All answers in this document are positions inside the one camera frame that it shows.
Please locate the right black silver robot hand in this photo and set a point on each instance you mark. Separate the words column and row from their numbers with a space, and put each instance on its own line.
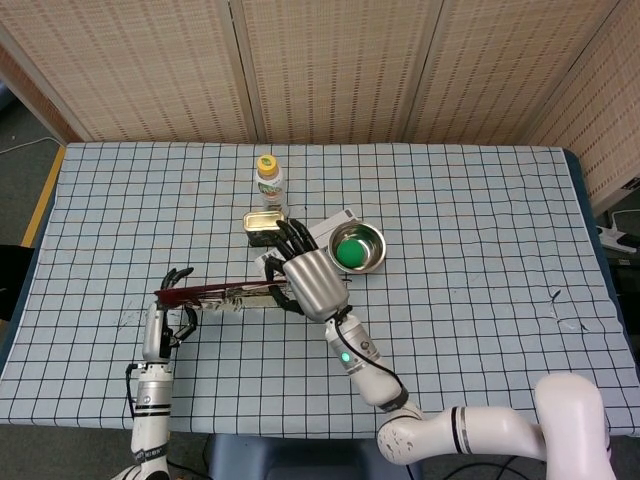
column 315, row 282

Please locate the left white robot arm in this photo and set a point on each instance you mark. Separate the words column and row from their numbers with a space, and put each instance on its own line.
column 150, row 425

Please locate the stainless steel bowl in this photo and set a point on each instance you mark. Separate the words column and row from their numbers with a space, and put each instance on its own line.
column 374, row 245

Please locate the black box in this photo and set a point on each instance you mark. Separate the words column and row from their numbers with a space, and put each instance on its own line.
column 14, row 280

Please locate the bamboo screen panel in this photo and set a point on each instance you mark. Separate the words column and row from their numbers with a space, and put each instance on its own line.
column 125, row 65
column 340, row 65
column 500, row 70
column 605, row 125

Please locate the white paper strip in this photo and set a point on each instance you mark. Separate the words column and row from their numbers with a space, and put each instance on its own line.
column 330, row 221
column 350, row 218

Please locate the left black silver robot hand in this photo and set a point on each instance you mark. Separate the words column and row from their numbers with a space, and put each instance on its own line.
column 154, row 332

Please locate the white power strip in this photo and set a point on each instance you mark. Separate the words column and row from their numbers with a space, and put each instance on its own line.
column 612, row 236

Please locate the yellow capped drink bottle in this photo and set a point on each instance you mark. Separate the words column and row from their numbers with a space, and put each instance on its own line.
column 270, row 187

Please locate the red ribbed paper folding fan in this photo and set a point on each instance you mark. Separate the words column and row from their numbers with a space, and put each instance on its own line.
column 225, row 296

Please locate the green ball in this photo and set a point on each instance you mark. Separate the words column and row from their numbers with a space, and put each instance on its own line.
column 350, row 254

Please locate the gold rectangular tin can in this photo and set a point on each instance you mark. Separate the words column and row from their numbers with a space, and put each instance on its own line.
column 262, row 227

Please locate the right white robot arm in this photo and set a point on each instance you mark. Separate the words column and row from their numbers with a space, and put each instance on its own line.
column 370, row 380

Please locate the blue checked tablecloth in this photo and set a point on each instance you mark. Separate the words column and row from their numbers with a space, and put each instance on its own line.
column 150, row 210

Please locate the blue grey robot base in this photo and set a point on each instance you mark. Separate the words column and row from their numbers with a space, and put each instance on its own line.
column 280, row 457

